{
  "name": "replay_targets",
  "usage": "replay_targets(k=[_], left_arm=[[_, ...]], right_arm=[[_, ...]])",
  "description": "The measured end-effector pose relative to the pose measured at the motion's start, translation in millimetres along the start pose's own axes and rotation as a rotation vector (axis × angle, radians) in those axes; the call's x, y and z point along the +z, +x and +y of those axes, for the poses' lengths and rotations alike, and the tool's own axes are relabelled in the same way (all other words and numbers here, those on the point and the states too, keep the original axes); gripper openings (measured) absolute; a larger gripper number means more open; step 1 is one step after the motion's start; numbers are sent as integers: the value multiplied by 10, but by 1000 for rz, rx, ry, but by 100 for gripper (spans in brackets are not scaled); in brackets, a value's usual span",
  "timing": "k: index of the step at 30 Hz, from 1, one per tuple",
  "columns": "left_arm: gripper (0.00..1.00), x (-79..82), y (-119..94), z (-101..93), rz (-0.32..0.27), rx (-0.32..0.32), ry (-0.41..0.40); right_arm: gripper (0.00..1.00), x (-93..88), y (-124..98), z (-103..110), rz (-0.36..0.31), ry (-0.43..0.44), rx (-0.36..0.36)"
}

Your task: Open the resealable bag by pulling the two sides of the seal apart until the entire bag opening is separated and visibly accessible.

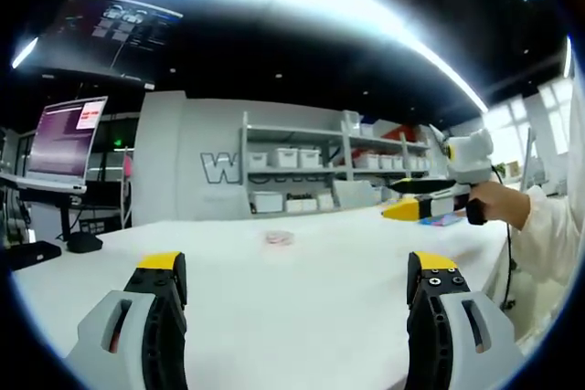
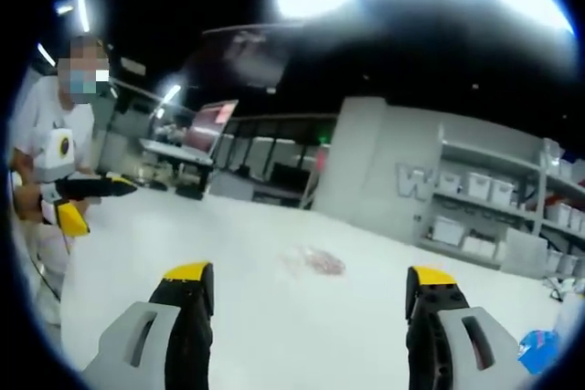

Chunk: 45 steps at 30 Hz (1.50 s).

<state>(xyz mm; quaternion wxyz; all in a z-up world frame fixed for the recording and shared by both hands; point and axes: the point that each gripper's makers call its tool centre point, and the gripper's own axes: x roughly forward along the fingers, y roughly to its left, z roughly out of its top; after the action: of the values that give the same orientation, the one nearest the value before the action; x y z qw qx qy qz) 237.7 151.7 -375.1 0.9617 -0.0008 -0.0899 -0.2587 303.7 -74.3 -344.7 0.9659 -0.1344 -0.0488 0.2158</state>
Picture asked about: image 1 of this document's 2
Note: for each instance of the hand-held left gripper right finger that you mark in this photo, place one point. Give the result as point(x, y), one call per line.
point(496, 330)

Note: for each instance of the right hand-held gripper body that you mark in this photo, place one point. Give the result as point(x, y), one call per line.
point(471, 157)

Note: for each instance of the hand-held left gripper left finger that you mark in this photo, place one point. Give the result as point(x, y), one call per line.
point(96, 317)

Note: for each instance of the clear resealable bag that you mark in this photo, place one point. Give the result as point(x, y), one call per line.
point(279, 238)

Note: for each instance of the person's right hand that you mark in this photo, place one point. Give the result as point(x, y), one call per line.
point(503, 203)

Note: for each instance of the blue packet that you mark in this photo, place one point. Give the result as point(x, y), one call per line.
point(441, 221)

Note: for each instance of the black phone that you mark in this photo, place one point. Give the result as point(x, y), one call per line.
point(36, 253)

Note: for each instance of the black monitor stand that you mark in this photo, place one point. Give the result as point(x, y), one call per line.
point(64, 216)

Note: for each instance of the row of white storage boxes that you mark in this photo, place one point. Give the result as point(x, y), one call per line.
point(288, 158)

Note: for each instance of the pink tag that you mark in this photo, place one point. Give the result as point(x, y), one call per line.
point(128, 168)

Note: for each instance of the grey shelf unit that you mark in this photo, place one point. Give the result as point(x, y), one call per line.
point(246, 157)

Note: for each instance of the computer monitor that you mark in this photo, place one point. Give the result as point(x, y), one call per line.
point(59, 143)

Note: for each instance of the short ceiling light strip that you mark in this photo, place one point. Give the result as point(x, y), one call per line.
point(25, 52)

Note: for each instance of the ceiling-hung dark screen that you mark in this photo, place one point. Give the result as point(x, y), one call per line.
point(114, 29)

